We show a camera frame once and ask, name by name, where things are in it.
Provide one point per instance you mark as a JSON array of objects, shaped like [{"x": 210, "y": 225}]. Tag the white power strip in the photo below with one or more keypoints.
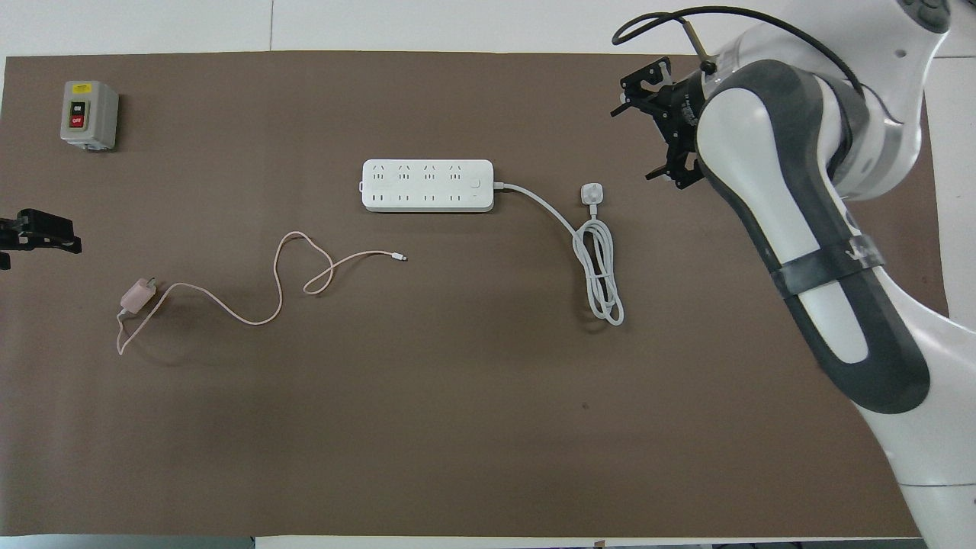
[{"x": 427, "y": 185}]

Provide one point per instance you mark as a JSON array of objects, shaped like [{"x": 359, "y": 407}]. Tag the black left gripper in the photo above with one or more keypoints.
[{"x": 42, "y": 227}]

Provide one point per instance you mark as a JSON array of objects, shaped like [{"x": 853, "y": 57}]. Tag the grey on-off switch box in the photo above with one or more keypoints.
[{"x": 99, "y": 114}]

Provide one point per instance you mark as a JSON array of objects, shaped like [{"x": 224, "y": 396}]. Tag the pink charger adapter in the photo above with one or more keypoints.
[{"x": 137, "y": 297}]

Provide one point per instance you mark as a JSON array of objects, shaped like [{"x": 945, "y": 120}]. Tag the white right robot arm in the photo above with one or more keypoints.
[{"x": 762, "y": 137}]

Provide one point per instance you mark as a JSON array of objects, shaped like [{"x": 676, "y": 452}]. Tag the brown table mat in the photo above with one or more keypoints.
[{"x": 488, "y": 427}]

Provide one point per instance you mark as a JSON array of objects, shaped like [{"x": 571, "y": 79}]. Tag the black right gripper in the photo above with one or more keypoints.
[{"x": 682, "y": 114}]

